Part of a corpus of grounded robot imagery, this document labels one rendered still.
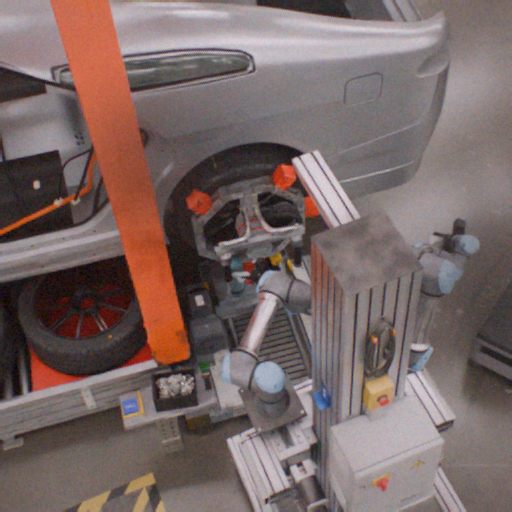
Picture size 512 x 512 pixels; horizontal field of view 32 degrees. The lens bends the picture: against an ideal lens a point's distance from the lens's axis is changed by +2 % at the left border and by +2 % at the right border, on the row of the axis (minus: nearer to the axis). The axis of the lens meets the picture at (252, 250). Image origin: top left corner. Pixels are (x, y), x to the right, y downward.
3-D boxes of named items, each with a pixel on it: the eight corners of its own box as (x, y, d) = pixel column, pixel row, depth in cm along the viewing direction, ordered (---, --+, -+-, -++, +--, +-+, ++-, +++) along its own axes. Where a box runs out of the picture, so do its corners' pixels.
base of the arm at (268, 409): (295, 409, 368) (295, 398, 360) (262, 423, 365) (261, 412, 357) (281, 379, 376) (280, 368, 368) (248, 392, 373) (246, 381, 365)
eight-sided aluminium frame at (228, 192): (302, 238, 451) (301, 166, 408) (306, 248, 447) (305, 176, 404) (199, 264, 445) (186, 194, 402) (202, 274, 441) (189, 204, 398)
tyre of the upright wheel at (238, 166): (306, 122, 424) (170, 139, 409) (321, 157, 410) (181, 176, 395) (289, 214, 475) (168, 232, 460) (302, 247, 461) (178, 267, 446)
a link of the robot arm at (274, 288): (249, 384, 351) (297, 272, 377) (215, 372, 355) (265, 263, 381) (252, 396, 361) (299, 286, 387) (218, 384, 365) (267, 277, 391)
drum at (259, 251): (262, 223, 433) (260, 204, 422) (274, 256, 420) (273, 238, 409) (234, 229, 431) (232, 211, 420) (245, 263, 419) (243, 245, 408)
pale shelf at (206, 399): (208, 374, 425) (207, 371, 423) (216, 405, 415) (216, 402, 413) (119, 398, 420) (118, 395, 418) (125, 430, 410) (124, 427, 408)
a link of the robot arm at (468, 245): (458, 250, 366) (467, 231, 366) (448, 249, 377) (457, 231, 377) (475, 258, 367) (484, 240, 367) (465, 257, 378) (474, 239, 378)
